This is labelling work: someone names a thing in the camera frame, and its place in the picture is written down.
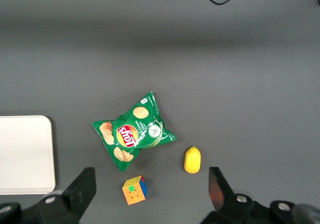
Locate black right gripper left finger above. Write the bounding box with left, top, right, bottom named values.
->
left=0, top=167, right=97, bottom=224

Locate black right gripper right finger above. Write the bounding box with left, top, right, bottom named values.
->
left=199, top=166, right=301, bottom=224

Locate white rectangular tray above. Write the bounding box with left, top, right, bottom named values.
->
left=0, top=115, right=56, bottom=196

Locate yellow lemon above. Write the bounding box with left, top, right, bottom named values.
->
left=183, top=146, right=202, bottom=174

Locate orange Rubik's cube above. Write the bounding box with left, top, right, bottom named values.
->
left=121, top=175, right=148, bottom=206

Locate green Lays chips bag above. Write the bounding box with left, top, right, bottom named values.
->
left=91, top=91, right=178, bottom=173

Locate dark grey table mat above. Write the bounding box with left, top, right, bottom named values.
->
left=0, top=0, right=320, bottom=224

